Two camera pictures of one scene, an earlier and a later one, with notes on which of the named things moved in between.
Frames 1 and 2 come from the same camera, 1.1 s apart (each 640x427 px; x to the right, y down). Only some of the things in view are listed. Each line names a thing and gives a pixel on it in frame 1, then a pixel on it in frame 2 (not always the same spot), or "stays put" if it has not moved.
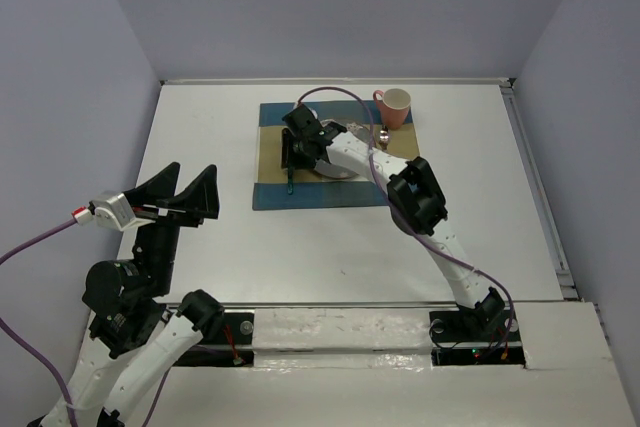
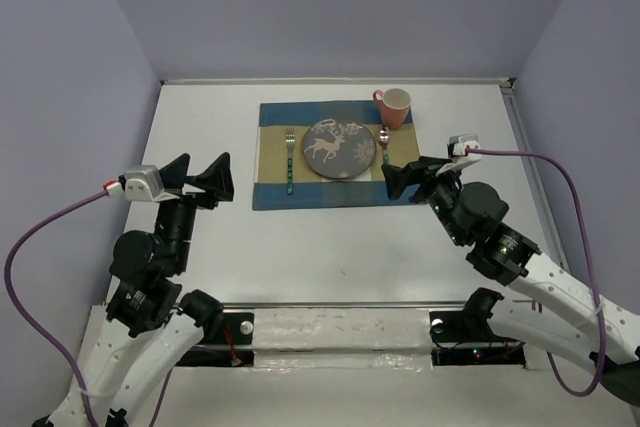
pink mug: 395,106 stays put
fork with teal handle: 290,185 stays put
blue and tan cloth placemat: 311,189 stays put
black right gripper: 288,154 to 423,170
